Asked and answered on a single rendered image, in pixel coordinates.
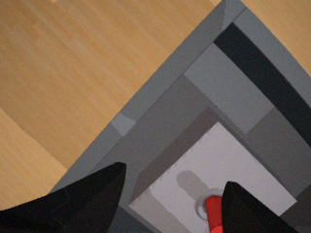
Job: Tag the grey open box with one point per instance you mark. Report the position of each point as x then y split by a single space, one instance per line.
232 63

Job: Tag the light grey plate with hole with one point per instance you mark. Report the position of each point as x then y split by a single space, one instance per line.
170 193

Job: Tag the red peg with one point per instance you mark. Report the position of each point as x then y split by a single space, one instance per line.
214 213

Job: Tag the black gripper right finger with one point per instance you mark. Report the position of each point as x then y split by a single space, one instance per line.
243 213

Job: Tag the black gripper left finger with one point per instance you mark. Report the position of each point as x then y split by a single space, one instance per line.
85 206

